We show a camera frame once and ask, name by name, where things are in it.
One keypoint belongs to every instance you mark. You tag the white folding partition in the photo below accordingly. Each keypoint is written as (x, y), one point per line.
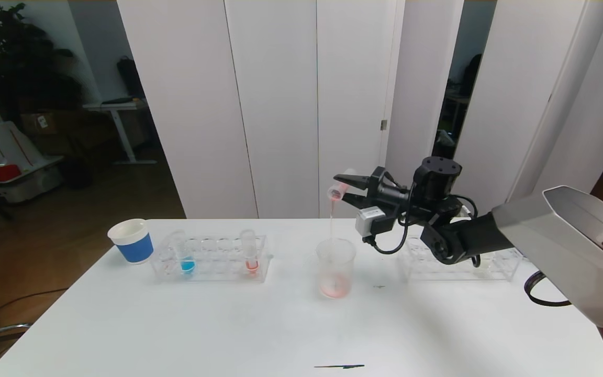
(280, 104)
(516, 78)

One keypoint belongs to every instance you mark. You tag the dark green potted plant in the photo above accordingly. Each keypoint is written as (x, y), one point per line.
(19, 68)

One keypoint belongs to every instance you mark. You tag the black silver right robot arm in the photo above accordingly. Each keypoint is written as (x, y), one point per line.
(568, 235)

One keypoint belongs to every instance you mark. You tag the black bag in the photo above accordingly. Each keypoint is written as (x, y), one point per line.
(130, 78)

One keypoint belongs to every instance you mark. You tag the clear glass beaker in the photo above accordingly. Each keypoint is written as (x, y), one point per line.
(336, 272)

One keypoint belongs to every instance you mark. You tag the white standing desk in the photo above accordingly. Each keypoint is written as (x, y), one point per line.
(118, 106)

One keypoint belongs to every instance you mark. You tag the red pigment test tube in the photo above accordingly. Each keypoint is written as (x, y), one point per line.
(252, 266)
(339, 188)

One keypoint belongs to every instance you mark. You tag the white machine with slanted panel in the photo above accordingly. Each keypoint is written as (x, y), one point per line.
(8, 146)

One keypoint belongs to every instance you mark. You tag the blue pigment test tube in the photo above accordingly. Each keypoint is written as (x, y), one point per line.
(187, 266)

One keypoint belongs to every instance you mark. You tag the clear acrylic test tube rack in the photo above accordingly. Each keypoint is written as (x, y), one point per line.
(212, 262)
(416, 267)

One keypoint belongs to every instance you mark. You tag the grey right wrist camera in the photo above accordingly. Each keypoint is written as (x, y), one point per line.
(368, 224)

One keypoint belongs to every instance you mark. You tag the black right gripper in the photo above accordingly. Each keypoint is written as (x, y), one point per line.
(376, 187)

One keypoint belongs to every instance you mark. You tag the black tape strip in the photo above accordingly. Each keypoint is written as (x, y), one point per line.
(341, 366)

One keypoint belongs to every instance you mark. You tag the brown cardboard box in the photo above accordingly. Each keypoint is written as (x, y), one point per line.
(45, 125)

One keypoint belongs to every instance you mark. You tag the blue white paper cup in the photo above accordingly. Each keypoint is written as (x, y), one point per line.
(134, 246)

